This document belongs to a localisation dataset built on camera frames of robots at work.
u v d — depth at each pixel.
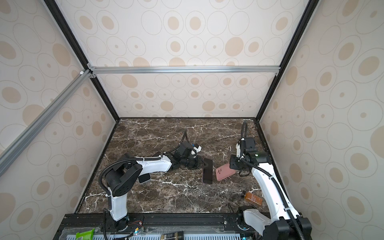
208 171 0.86
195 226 0.73
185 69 0.91
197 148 0.85
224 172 0.82
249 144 0.62
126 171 0.48
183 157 0.73
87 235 0.70
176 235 0.68
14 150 0.52
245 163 0.52
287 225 0.38
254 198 0.78
